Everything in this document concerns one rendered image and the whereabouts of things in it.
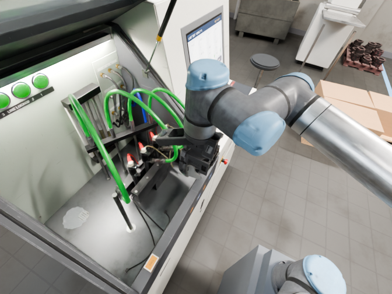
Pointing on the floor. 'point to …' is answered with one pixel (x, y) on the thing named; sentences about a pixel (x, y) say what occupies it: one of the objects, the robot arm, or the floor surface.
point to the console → (174, 49)
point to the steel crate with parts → (266, 17)
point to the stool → (270, 62)
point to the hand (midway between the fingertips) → (186, 172)
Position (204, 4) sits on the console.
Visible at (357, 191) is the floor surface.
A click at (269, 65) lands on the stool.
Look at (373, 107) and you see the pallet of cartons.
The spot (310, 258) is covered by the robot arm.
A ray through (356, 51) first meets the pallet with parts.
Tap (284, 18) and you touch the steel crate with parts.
